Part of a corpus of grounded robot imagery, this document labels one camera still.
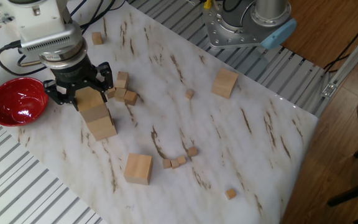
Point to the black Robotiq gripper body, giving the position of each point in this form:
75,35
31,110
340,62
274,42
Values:
73,74

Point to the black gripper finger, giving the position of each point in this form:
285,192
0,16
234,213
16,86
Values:
59,93
106,76

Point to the large wooden cube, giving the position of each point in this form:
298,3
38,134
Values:
87,98
138,169
104,132
95,114
224,83

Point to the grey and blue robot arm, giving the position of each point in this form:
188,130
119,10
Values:
64,59

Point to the medium wooden cube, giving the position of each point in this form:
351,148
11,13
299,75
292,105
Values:
130,98
120,84
122,76
120,95
97,38
112,93

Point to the red bowl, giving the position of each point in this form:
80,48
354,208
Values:
17,102

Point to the small wooden cube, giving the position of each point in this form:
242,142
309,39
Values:
192,152
167,164
175,164
189,94
231,193
181,160

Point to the marble pattern board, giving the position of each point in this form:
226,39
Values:
213,140

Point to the black stand leg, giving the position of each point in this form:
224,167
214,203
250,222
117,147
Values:
353,191

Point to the silver wrist camera bar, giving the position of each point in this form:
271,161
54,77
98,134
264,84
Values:
51,40

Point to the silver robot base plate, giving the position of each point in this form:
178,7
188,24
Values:
228,39

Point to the aluminium frame profile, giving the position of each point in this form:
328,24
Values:
350,67

